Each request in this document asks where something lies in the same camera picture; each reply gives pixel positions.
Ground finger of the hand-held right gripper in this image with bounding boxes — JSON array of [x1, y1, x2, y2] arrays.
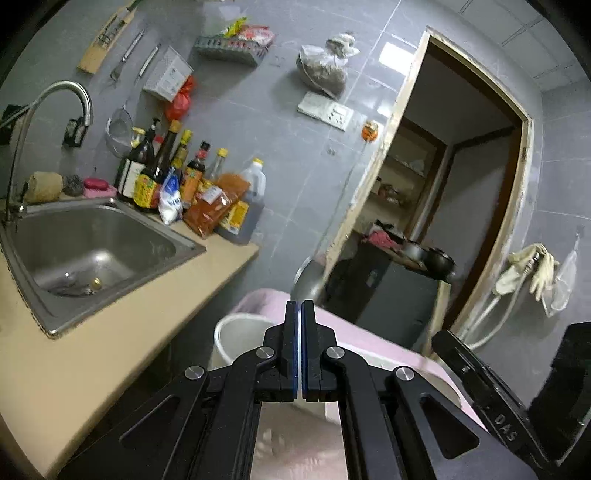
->
[[431, 329, 551, 468]]

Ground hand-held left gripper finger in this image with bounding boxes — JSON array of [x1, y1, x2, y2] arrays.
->
[[302, 300, 541, 480], [60, 300, 302, 480]]

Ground white bucket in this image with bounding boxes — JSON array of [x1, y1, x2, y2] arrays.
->
[[213, 314, 288, 371]]

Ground grey metal pan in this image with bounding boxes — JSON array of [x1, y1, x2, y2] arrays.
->
[[291, 257, 328, 309]]

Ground dark grey cabinet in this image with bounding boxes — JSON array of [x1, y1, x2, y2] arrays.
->
[[325, 240, 452, 352]]

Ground clear plastic bag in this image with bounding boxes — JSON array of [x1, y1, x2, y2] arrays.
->
[[542, 234, 579, 317]]

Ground cream rubber gloves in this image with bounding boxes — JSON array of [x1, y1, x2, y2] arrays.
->
[[495, 244, 561, 302]]

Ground black pot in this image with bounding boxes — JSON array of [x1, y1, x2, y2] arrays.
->
[[402, 242, 456, 281]]

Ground pink rag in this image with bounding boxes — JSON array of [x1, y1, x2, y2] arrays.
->
[[362, 231, 394, 250]]

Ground large oil jug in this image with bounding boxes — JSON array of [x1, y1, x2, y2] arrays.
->
[[216, 158, 268, 243]]

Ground white blue salt bag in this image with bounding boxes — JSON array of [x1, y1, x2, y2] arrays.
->
[[158, 167, 184, 226]]

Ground clear bottle yellow cap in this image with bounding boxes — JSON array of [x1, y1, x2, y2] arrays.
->
[[202, 148, 230, 188]]

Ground red cap sauce bottle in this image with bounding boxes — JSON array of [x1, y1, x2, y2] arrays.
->
[[181, 142, 211, 204]]

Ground wooden shelf unit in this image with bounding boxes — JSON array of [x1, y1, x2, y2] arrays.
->
[[369, 129, 445, 220]]

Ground large soy sauce bottle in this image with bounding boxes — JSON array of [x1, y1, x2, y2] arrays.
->
[[134, 121, 182, 213]]

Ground stainless steel sink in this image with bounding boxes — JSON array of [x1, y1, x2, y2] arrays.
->
[[0, 198, 207, 339]]

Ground yellow cap sauce bottle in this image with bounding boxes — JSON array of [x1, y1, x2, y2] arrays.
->
[[172, 130, 194, 185]]

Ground dark bottle white label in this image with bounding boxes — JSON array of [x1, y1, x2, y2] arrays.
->
[[115, 128, 155, 202]]

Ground pink soap dish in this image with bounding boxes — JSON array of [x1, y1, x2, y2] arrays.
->
[[83, 178, 117, 199]]

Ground red plastic bag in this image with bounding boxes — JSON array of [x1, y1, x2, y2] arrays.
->
[[165, 76, 196, 122]]

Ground metal mesh strainer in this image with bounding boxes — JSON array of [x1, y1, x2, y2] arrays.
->
[[107, 108, 135, 160]]

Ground plastic bag of dried goods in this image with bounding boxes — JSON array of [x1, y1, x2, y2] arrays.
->
[[298, 33, 361, 99]]

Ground tan loofah sponge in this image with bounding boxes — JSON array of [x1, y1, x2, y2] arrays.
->
[[23, 172, 64, 204]]

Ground colourful snack packets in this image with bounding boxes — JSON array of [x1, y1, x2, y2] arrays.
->
[[222, 17, 276, 47]]

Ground hanging metal utensil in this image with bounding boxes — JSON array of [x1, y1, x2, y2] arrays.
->
[[110, 30, 145, 82], [139, 44, 162, 79]]

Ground curved metal faucet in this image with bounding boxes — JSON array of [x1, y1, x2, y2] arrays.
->
[[4, 80, 95, 223]]

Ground wooden knife rack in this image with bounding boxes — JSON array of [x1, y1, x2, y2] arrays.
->
[[76, 0, 140, 75]]

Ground white hose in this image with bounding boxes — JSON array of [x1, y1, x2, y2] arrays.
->
[[455, 294, 514, 350]]

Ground white wall socket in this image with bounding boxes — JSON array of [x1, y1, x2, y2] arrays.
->
[[298, 91, 354, 133]]

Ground wooden door frame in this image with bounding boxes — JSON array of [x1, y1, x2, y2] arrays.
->
[[323, 27, 535, 354]]

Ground white wall box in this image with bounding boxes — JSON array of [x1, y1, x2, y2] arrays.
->
[[142, 45, 194, 103]]

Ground grey wall rack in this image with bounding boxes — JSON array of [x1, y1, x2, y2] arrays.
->
[[193, 36, 269, 68]]

